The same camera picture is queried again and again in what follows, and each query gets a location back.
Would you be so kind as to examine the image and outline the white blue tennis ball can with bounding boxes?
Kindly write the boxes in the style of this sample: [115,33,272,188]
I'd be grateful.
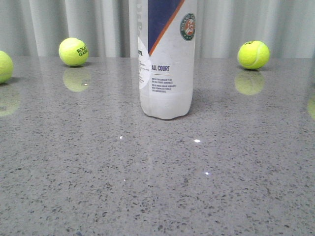
[136,0,197,120]

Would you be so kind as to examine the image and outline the yellow tennis ball Roland Garros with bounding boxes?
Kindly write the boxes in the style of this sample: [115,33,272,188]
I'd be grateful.
[59,37,89,66]

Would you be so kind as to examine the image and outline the right yellow tennis ball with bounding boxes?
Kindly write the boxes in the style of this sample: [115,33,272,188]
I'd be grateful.
[237,40,270,70]

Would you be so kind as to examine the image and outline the far-left yellow tennis ball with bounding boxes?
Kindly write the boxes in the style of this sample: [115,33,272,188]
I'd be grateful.
[0,51,14,84]

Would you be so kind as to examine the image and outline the grey pleated curtain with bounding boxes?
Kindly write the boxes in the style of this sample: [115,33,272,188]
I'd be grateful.
[0,0,315,58]

